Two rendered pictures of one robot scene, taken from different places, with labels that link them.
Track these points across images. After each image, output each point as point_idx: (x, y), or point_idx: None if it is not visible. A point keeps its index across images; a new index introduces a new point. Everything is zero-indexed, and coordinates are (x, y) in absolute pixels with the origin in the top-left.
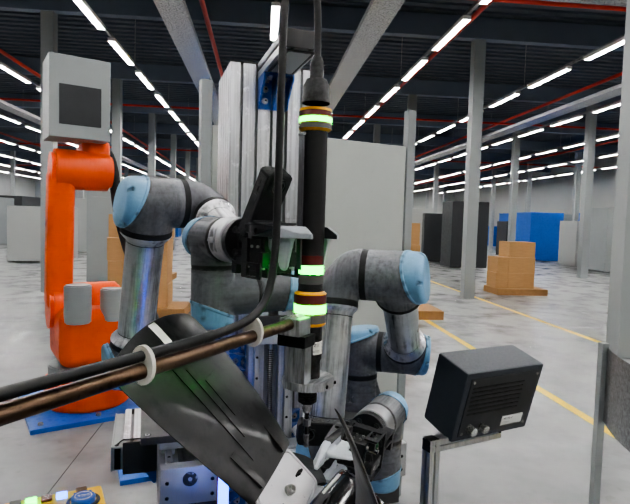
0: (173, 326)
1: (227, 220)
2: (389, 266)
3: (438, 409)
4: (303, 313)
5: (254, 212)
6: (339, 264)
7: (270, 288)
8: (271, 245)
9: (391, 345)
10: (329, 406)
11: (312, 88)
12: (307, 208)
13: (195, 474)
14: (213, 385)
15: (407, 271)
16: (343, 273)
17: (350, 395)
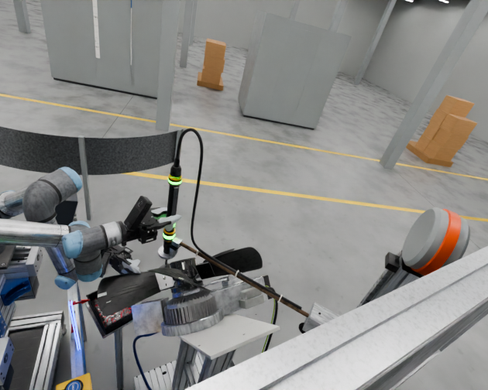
0: (170, 275)
1: (118, 230)
2: (69, 184)
3: (58, 221)
4: (173, 237)
5: (142, 220)
6: (45, 198)
7: (194, 239)
8: (191, 229)
9: (17, 210)
10: (71, 258)
11: (180, 172)
12: (176, 208)
13: (6, 353)
14: (182, 275)
15: (77, 182)
16: (51, 201)
17: None
